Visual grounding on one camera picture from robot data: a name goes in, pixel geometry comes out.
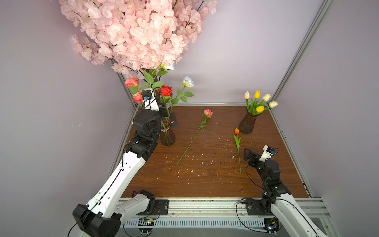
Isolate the orange tulip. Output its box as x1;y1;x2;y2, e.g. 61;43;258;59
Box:
234;128;242;175

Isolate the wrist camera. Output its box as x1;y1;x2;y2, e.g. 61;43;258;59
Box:
141;88;159;111
259;145;279;162

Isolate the dark glass vase right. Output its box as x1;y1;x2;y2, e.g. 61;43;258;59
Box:
238;112;258;134

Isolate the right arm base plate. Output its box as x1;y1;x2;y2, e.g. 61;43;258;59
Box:
245;198;272;216

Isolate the red rose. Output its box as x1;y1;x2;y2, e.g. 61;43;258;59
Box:
157;86;173;108

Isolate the dark glass vase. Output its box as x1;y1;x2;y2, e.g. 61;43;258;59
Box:
238;112;258;134
160;117;176;146

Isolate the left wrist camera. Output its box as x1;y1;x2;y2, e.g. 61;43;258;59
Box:
141;88;159;111

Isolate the aluminium front rail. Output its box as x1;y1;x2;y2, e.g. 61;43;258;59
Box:
86;197;331;219

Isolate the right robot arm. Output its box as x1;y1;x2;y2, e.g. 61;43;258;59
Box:
244;145;326;237

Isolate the pink cherry blossom tree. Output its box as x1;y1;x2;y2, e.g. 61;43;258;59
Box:
60;1;218;76

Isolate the white rose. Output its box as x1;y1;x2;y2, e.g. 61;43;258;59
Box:
169;76;195;116
143;64;169;102

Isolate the white tulip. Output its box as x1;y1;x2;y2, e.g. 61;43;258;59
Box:
264;101;278;111

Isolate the left controller board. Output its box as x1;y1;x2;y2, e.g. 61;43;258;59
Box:
137;218;156;237

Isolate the right controller board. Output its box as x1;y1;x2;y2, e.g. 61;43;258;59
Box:
263;217;281;235

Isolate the pale pink tulip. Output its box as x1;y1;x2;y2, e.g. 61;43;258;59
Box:
244;91;250;113

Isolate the controller board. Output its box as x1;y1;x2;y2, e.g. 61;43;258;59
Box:
137;218;156;237
263;217;281;235

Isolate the yellow tulip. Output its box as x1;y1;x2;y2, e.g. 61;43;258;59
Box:
253;106;265;115
251;91;261;115

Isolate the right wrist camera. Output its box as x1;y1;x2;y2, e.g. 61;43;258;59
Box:
259;145;279;162

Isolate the dark glass vase left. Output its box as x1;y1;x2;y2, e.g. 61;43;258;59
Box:
160;117;176;146

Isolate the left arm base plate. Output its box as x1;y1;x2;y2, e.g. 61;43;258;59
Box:
137;199;169;216

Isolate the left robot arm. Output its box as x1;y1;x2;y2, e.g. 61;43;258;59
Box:
73;99;167;237

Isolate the pink orange rose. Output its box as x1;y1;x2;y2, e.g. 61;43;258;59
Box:
125;78;140;95

